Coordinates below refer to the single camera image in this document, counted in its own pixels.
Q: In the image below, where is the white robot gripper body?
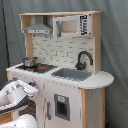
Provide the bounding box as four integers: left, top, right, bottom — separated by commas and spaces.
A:
0, 80, 38, 115

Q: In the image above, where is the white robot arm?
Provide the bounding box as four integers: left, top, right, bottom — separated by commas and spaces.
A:
0, 80, 39, 128

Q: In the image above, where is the white wooden toy kitchen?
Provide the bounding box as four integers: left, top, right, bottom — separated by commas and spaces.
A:
7, 11, 114, 128

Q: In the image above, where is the right red stove knob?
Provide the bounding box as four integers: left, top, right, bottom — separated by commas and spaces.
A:
30, 82, 37, 87

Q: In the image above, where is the toy oven door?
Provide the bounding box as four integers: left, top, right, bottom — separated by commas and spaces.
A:
23, 94, 45, 128

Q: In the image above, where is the small metal toy pot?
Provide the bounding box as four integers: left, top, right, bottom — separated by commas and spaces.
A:
23, 57, 37, 67

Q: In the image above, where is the black toy stovetop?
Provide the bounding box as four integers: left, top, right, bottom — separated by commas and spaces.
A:
18, 63, 55, 73

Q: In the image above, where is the white lower cabinet door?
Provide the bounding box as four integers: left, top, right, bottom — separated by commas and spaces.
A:
44, 81, 82, 128

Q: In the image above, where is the grey toy sink basin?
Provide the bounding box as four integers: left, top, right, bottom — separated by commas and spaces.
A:
52, 68, 92, 81

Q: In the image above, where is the grey toy range hood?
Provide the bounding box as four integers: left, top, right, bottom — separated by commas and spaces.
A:
24, 15, 52, 34

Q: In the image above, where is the black toy faucet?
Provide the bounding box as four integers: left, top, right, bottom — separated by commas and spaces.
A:
75, 51, 93, 70

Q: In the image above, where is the white microwave cabinet door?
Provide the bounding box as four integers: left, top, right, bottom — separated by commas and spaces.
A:
53, 14, 91, 40

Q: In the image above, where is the grey backdrop curtain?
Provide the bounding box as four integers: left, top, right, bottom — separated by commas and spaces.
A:
0, 0, 128, 128

